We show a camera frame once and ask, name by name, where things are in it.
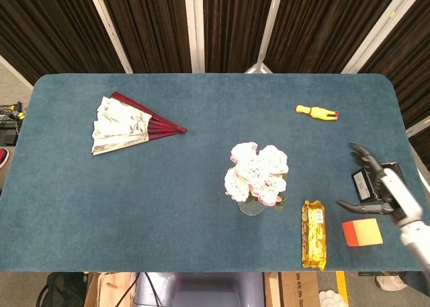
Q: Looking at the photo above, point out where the red and white folding fan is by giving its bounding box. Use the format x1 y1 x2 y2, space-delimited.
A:
90 91 187 157

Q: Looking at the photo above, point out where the black box with label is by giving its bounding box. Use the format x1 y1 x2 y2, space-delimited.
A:
351 161 402 202

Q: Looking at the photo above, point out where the black bag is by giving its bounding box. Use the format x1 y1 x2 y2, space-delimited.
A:
36 272 93 307

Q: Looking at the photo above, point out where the orange yellow block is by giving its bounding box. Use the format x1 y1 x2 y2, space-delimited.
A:
341 218 384 248

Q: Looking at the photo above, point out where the dark brown curtain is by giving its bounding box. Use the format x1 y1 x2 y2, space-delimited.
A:
0 0 430 160

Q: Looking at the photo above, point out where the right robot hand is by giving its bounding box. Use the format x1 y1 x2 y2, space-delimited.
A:
337 142 425 226

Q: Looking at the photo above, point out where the gold foil snack package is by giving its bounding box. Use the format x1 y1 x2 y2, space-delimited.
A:
300 199 328 271

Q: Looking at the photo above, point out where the black cable bundle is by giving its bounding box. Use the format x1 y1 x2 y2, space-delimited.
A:
0 101 26 146

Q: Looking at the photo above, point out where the white partition frame post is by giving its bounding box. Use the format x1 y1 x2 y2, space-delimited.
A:
192 0 206 74
245 0 286 74
405 114 430 137
85 0 134 75
341 0 415 75

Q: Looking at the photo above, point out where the pink artificial flower bouquet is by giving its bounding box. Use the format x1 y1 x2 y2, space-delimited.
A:
224 141 290 214

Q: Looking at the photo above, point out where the blue cloth-covered table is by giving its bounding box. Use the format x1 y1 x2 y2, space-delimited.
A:
0 72 430 273

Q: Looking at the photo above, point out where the brown cardboard box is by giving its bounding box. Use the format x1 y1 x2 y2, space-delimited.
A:
265 272 320 307

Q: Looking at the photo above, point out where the white shoe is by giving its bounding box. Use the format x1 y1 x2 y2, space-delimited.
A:
375 275 409 292

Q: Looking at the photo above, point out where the clear glass cup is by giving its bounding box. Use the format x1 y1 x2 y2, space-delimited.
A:
237 201 266 217

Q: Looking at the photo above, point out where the purple robot torso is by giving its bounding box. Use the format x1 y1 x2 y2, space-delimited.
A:
134 272 265 307

